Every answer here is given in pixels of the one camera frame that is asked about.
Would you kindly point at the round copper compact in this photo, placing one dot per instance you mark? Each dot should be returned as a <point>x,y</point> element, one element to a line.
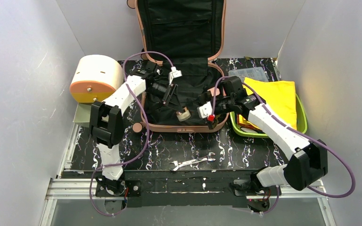
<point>183,115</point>

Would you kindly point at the black spring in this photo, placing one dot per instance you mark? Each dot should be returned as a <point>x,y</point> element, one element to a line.
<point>135,150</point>

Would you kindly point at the clear plastic screw box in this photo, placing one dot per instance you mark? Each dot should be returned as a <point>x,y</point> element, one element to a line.
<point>255,73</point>

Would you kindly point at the pink hard-shell suitcase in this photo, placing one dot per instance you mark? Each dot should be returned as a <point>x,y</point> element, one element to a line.
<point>187,34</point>

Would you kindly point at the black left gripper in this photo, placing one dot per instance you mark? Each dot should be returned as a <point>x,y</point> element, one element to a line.
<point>169,93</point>

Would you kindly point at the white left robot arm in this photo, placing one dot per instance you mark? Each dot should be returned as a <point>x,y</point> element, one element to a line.
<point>106,117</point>

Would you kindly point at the green plastic tray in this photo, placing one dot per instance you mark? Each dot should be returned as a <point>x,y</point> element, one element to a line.
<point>301,115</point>

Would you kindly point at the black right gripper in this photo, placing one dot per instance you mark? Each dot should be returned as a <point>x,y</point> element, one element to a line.
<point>212,105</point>

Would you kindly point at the yellow snack packet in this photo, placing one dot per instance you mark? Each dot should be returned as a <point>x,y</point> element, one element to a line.
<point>284,111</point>

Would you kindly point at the silver open-end wrench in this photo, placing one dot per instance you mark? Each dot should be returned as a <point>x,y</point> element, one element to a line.
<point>178,165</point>

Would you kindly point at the aluminium frame rail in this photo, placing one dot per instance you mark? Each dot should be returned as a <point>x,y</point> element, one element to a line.
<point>66,188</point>

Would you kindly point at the cream cylindrical drum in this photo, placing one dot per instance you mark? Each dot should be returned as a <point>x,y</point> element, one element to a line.
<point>96,78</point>

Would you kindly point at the white printed garment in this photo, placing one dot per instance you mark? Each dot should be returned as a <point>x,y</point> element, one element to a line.
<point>251,130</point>

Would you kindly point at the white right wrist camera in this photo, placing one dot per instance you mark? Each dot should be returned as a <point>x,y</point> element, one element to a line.
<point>206,112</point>

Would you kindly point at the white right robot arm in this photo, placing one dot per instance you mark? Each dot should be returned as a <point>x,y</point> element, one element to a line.
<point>307,158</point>

